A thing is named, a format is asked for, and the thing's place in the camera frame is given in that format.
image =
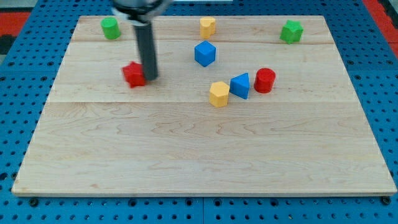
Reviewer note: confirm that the red star block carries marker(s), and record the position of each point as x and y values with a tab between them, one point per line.
134	75

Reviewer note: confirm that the yellow hexagon block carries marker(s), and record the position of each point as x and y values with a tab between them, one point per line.
219	93

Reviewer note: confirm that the green star block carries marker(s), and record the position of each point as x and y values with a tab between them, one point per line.
291	32

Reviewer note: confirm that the green cylinder block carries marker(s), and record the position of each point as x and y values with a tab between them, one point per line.
110	28

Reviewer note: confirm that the blue cube block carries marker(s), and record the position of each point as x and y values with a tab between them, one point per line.
205	53

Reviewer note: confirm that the blue triangle block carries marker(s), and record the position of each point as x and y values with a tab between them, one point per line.
240	86

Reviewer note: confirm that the wooden board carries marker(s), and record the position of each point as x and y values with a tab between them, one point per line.
308	137

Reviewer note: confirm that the red cylinder block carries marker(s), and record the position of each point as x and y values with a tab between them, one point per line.
264	80

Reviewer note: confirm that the yellow heart block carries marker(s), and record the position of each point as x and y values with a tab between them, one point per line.
207	27

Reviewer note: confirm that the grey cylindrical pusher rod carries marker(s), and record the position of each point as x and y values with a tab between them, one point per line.
147	51

